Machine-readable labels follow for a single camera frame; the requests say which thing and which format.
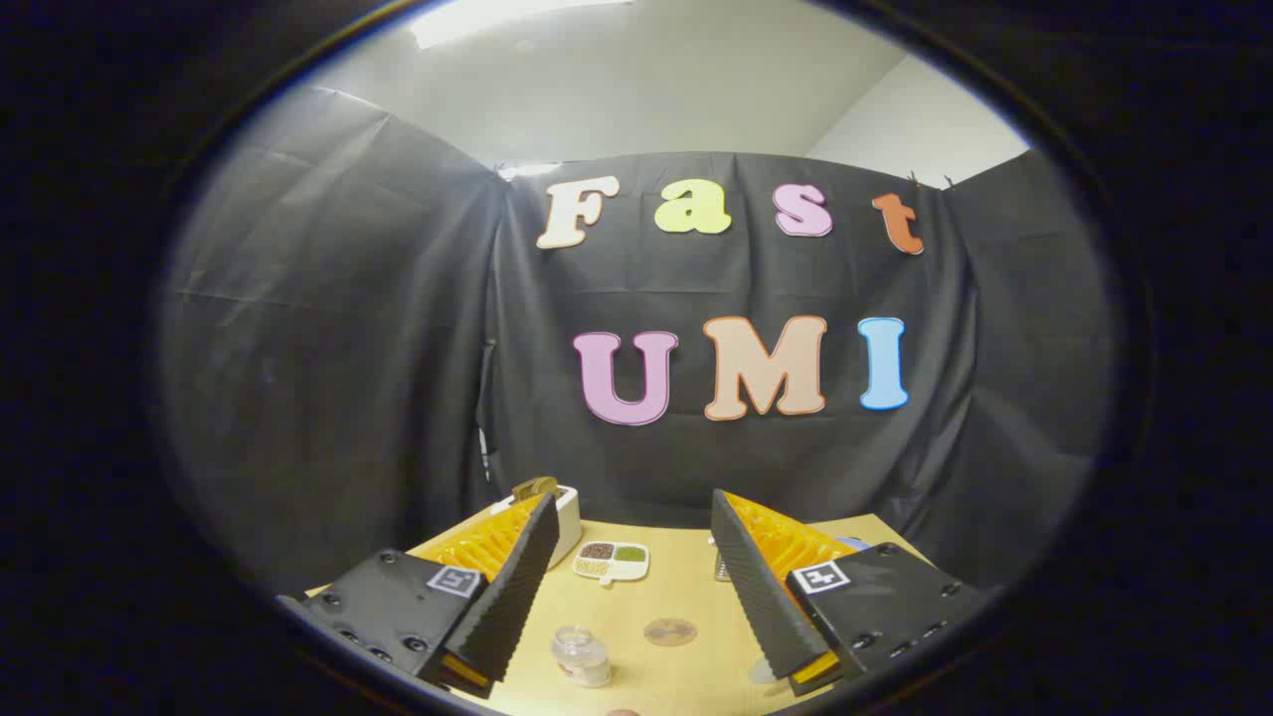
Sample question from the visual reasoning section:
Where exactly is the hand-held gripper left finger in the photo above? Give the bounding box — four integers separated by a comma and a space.
278, 492, 561, 699

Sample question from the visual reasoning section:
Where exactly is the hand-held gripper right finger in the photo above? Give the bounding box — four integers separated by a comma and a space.
711, 489, 981, 696

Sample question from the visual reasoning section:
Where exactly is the clear glass juice bottle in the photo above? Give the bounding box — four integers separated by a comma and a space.
552, 625, 613, 689

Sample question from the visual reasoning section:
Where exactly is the wooden table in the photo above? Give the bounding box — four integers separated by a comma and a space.
303, 515, 936, 716

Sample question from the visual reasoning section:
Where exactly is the white toaster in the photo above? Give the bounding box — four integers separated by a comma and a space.
487, 482, 583, 570

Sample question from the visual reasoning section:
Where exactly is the white divided bean dish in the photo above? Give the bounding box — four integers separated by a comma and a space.
572, 540, 650, 586

